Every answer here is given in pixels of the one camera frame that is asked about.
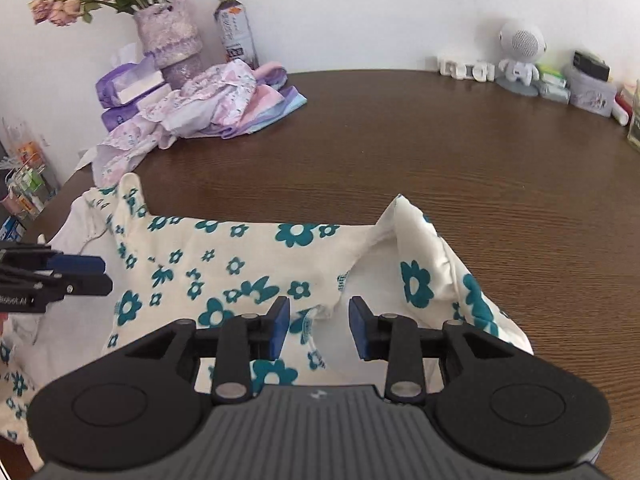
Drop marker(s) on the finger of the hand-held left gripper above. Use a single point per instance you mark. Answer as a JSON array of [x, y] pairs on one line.
[[90, 285], [80, 264]]

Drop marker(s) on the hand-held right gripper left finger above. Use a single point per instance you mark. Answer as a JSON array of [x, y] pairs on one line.
[[281, 327]]

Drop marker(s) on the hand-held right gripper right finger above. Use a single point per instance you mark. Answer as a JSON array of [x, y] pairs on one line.
[[357, 327]]

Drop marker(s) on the cream teal flower dress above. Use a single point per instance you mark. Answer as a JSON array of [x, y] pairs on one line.
[[240, 260]]

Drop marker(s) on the crumpled white tissue paper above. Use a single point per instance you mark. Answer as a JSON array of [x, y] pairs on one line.
[[86, 159]]

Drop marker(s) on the sealed purple tissue pack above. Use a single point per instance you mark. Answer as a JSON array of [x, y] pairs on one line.
[[117, 116]]

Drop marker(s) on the open purple tissue pack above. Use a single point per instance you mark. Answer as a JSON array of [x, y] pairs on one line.
[[122, 82]]

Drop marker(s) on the pink floral garment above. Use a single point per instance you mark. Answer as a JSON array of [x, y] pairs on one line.
[[200, 105]]

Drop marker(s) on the pink lilac folded cloth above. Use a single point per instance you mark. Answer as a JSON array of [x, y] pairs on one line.
[[277, 100]]

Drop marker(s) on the lilac textured vase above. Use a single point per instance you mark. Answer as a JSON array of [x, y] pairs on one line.
[[170, 40]]

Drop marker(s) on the plastic tea bottle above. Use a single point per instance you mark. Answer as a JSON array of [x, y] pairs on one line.
[[235, 30]]

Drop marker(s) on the small green white packets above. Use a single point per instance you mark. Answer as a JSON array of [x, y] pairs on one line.
[[554, 85]]

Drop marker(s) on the white robot figurine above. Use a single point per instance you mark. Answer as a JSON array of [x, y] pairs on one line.
[[520, 45]]

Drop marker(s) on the pink white tube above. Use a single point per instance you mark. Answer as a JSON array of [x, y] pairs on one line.
[[621, 107]]

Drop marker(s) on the clear glass cup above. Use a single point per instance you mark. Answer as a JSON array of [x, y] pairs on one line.
[[635, 120]]

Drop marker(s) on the small black box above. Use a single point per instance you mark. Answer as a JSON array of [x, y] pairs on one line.
[[591, 65]]

